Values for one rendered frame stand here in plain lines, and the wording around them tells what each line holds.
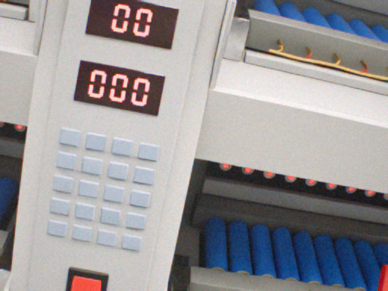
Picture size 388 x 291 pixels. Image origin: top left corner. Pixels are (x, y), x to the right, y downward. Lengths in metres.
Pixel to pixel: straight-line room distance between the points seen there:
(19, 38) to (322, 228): 0.32
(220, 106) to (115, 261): 0.11
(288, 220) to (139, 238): 0.21
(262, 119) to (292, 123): 0.02
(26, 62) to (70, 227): 0.10
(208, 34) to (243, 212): 0.23
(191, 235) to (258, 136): 0.19
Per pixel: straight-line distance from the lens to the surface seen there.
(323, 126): 0.30
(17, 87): 0.30
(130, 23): 0.27
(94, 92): 0.28
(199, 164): 0.50
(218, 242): 0.44
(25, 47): 0.30
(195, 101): 0.28
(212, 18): 0.28
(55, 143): 0.29
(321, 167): 0.31
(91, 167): 0.29
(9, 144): 0.48
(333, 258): 0.47
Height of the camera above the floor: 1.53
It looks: 13 degrees down
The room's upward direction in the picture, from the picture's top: 12 degrees clockwise
